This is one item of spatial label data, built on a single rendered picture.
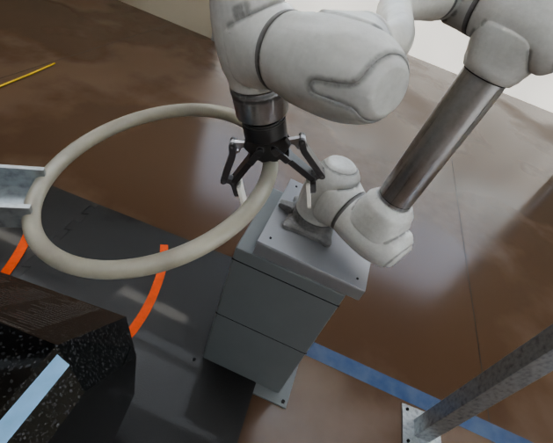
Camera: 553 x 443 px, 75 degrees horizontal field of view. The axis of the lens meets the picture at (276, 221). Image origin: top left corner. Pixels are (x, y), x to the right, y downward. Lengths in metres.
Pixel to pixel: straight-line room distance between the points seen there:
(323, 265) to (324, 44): 0.87
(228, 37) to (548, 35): 0.59
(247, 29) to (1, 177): 0.58
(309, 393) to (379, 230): 1.10
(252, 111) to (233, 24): 0.13
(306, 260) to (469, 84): 0.66
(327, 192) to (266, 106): 0.59
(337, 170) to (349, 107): 0.71
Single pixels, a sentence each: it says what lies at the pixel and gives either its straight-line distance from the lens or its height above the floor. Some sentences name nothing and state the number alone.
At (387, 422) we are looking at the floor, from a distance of 2.08.
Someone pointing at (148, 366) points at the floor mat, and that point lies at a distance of 1.84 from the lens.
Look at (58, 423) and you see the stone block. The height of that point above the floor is 0.78.
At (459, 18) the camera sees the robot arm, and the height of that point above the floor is 1.60.
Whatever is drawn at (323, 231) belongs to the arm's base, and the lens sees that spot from 1.25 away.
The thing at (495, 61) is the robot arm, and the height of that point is 1.56.
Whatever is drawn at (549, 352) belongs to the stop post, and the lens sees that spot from 1.55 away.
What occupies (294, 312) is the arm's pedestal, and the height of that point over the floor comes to 0.61.
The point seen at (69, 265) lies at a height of 1.19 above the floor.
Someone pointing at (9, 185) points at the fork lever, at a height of 1.13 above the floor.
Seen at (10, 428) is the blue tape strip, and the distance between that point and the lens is 0.92.
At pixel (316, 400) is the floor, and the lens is 1.95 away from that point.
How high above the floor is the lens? 1.68
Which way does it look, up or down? 40 degrees down
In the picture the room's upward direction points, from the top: 21 degrees clockwise
